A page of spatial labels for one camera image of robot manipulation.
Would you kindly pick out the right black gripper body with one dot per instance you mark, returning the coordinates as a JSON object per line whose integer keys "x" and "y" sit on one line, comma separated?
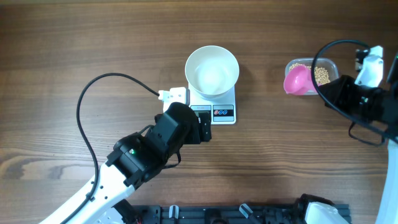
{"x": 364, "y": 103}

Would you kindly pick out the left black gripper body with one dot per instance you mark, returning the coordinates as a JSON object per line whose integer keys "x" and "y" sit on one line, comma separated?
{"x": 194, "y": 137}

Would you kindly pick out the pink plastic scoop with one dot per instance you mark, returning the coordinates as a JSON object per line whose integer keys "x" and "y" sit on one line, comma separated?
{"x": 298, "y": 81}

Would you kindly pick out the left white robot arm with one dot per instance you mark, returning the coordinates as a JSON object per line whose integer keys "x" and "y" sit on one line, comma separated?
{"x": 135, "y": 160}

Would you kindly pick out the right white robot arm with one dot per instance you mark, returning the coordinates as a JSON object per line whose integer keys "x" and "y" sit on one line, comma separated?
{"x": 388, "y": 132}

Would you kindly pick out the white digital kitchen scale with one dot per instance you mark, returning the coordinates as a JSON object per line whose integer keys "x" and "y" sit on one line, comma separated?
{"x": 222, "y": 109}

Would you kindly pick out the white bowl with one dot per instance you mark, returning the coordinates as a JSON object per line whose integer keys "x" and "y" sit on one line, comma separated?
{"x": 211, "y": 71}

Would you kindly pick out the dried soybeans in container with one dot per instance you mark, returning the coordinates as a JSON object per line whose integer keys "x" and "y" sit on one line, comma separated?
{"x": 321, "y": 74}

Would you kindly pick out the clear plastic container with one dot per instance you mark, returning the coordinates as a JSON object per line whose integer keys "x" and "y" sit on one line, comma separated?
{"x": 322, "y": 62}

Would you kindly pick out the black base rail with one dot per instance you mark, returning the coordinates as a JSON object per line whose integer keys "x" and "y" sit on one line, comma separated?
{"x": 156, "y": 214}

